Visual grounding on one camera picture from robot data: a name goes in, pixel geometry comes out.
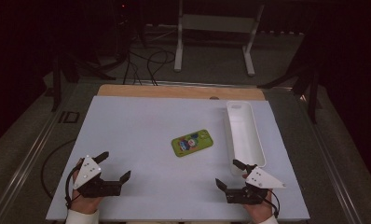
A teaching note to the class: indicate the green phone case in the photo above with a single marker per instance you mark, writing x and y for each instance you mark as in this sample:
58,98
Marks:
191,143

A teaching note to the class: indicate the long white plastic tray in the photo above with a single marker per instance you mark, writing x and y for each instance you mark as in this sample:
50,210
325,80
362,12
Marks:
244,137

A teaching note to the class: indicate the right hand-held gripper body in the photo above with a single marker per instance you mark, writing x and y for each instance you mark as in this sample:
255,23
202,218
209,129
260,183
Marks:
261,182

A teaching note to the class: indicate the wooden table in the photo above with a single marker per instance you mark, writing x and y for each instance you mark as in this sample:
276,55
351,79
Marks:
174,91

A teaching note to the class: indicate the white table board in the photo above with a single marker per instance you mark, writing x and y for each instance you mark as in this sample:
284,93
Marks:
137,130

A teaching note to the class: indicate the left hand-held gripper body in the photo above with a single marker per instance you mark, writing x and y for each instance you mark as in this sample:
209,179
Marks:
87,169

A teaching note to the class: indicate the metal floor rail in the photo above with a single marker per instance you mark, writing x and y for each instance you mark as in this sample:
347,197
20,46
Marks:
336,174
22,168

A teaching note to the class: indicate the person's right hand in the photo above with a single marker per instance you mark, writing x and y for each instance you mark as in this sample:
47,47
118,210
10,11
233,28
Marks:
259,211

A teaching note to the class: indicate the white metal stand frame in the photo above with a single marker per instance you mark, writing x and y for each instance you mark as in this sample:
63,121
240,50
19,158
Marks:
217,23

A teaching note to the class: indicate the person's left hand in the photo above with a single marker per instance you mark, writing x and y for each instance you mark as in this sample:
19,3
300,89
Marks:
84,203

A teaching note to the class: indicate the black tripod stand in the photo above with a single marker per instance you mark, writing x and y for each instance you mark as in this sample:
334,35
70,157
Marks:
56,87
312,93

